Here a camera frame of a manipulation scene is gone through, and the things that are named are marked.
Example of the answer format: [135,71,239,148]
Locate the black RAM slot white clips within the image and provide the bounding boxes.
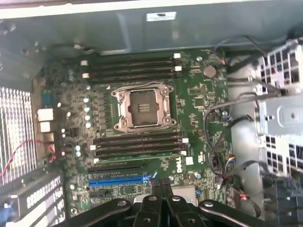
[80,53,182,67]
[90,137,189,151]
[93,150,188,164]
[81,65,183,79]

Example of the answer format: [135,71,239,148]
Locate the silver chipset heatsink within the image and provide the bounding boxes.
[133,186,198,207]

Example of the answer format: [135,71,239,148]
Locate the blue expansion slot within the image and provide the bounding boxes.
[87,175,152,188]

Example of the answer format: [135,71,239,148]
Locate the long black expansion slot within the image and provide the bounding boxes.
[87,165,144,175]

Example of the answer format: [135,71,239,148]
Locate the short black expansion slot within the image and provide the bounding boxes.
[89,190,107,198]

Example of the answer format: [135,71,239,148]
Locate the green Dell motherboard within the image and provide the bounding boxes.
[32,49,239,227]

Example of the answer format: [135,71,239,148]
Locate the silver CPU socket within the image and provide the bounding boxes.
[110,82,178,133]

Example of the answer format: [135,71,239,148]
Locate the white rear port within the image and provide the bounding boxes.
[37,108,54,122]

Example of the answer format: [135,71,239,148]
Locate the grey metal disk bay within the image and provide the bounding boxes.
[253,38,303,178]

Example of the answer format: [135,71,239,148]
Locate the silver coin cell battery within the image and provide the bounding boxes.
[204,65,217,79]

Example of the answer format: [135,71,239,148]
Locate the blue rear port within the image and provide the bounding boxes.
[42,90,55,107]

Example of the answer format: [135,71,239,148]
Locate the perforated metal vent grille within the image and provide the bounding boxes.
[0,86,38,185]

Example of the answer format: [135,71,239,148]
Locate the white label sticker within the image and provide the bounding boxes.
[145,11,177,22]

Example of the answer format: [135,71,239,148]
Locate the grey metal PC case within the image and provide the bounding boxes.
[0,0,303,227]

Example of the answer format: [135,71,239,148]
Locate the black looped wire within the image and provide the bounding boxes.
[203,94,283,177]

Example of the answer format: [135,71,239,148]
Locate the rear expansion slot bracket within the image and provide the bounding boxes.
[0,169,67,227]

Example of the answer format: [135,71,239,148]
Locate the thin red wire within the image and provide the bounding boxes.
[0,139,57,181]

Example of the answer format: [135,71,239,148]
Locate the thin black arched wire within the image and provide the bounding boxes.
[212,34,267,57]

